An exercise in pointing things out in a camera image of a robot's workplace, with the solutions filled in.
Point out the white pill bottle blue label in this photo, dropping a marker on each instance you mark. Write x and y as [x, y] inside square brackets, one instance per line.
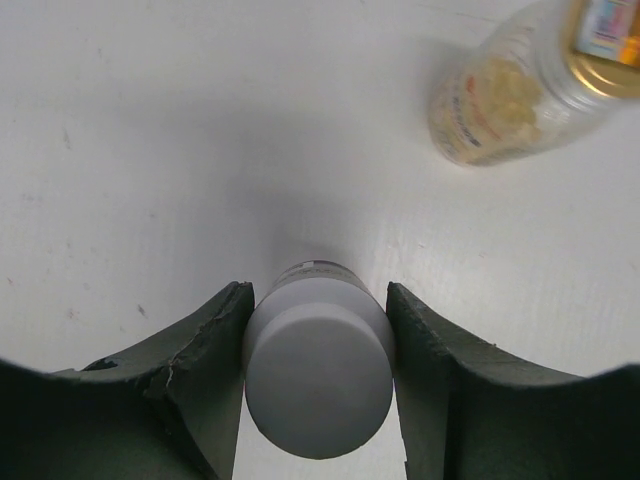
[318, 360]

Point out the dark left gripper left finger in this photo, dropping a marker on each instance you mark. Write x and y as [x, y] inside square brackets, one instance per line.
[167, 407]

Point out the clear glass jar gold lid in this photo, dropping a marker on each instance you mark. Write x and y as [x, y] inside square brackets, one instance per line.
[552, 73]

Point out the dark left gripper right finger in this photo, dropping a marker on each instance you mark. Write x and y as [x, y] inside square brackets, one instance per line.
[469, 410]

